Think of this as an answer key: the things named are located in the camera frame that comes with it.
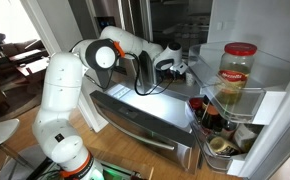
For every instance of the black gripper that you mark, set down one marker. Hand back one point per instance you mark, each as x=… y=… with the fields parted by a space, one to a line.
x=168 y=75

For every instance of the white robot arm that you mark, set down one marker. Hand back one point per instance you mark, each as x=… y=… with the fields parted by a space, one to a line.
x=57 y=138

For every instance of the stainless steel fridge drawer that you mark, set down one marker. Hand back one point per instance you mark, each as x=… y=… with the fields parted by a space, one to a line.
x=163 y=116

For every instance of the clear fridge door bin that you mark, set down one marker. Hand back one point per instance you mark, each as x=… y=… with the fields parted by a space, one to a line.
x=214 y=136

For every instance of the white fridge door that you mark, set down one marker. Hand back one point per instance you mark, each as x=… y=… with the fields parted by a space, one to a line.
x=266 y=24

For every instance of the dark sauce bottle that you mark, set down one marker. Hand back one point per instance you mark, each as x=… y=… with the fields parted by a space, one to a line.
x=210 y=114

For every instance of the clear upper door shelf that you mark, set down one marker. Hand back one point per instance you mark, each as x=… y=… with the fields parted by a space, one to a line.
x=245 y=85

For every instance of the glass jar red lid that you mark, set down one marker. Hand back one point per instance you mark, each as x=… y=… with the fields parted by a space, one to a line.
x=235 y=67

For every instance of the yellow mustard bottle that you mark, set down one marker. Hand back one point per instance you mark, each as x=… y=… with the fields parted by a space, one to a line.
x=222 y=146

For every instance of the white carton in door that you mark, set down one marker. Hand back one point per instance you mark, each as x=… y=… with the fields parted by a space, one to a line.
x=245 y=135

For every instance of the brown sofa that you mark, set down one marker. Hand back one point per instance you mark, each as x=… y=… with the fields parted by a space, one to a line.
x=25 y=52

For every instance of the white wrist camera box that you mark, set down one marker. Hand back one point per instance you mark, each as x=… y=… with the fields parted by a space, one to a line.
x=180 y=68

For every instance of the curved metal drawer handle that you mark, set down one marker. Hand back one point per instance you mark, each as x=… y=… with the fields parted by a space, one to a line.
x=133 y=130

